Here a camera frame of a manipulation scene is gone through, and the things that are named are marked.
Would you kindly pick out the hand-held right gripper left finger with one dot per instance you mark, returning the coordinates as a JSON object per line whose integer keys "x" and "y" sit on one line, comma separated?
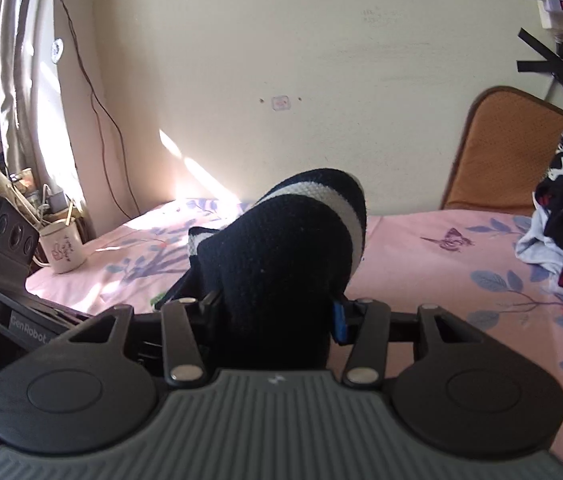
{"x": 209, "y": 310}

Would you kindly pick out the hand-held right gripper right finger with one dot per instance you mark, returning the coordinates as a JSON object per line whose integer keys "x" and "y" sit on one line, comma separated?
{"x": 340, "y": 320}

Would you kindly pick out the navy striped knit sweater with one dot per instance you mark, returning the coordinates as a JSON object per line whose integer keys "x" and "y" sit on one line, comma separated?
{"x": 286, "y": 270}

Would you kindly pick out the white mug with print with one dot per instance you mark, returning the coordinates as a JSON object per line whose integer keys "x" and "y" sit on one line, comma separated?
{"x": 64, "y": 247}

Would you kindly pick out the grey charger plug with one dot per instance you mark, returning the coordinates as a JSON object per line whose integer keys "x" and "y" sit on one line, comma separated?
{"x": 56, "y": 201}

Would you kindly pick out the pink floral bed sheet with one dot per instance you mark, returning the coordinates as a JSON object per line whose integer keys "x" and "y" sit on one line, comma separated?
{"x": 461, "y": 270}

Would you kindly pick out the beige curtain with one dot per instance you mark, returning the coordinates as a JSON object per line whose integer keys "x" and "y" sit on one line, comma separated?
{"x": 26, "y": 75}

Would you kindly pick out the pale blue white garment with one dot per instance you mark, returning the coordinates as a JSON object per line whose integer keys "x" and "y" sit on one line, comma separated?
{"x": 539, "y": 245}

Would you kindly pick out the orange cushioned headboard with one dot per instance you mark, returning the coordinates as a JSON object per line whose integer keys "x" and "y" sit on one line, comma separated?
{"x": 506, "y": 155}

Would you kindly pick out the crossed black tape strips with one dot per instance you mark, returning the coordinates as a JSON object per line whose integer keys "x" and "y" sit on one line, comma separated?
{"x": 559, "y": 67}

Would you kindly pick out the small pink wall sticker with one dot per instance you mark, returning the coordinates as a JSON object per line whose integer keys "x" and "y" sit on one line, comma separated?
{"x": 281, "y": 103}

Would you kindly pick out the round curtain wall hook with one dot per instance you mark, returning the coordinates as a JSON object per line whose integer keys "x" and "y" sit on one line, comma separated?
{"x": 56, "y": 49}

